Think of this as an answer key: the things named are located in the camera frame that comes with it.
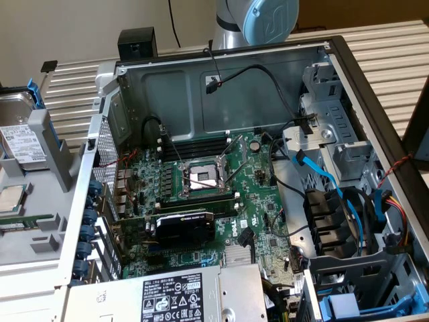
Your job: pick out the hard disk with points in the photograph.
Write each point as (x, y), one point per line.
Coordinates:
(16, 110)

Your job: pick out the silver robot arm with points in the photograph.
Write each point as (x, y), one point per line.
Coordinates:
(268, 20)

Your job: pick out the blue plastic disk carrier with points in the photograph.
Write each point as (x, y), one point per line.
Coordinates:
(342, 303)

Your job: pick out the black RAM slot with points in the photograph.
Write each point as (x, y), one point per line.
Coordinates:
(221, 203)
(226, 212)
(197, 155)
(201, 150)
(224, 208)
(201, 146)
(201, 198)
(201, 142)

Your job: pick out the CPU socket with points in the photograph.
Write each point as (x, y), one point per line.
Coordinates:
(201, 176)

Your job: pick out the metal locking lever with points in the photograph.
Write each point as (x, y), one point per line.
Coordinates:
(204, 184)
(174, 149)

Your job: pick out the green motherboard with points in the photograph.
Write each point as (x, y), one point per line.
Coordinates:
(264, 198)

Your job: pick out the black graphics card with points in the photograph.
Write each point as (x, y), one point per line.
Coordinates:
(187, 231)

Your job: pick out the open PC case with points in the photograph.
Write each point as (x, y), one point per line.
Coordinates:
(167, 100)

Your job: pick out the silver chipset heat sink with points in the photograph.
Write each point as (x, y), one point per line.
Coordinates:
(236, 256)

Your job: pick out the blue expansion slot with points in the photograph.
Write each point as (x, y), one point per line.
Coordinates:
(155, 248)

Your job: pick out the dark blue slot latch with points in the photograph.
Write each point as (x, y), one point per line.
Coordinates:
(87, 233)
(90, 202)
(81, 269)
(89, 217)
(95, 186)
(84, 251)

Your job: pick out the silver drive cage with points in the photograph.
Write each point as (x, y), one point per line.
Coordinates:
(335, 114)

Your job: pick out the black box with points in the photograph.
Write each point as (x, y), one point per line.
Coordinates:
(137, 43)

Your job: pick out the silver power supply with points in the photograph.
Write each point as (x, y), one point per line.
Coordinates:
(134, 295)

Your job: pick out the blue drive caddies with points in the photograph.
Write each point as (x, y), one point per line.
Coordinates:
(352, 268)

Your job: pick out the grey parts rack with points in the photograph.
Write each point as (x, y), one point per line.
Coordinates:
(40, 208)

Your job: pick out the dark brown panel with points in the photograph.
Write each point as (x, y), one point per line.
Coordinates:
(410, 134)

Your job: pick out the green RAM stick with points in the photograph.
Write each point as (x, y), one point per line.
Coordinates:
(20, 223)

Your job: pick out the silver CPU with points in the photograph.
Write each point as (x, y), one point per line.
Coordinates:
(11, 199)

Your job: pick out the brown cardboard box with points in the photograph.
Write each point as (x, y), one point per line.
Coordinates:
(368, 10)

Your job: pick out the small black bracket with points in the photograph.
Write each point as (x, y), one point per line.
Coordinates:
(49, 65)

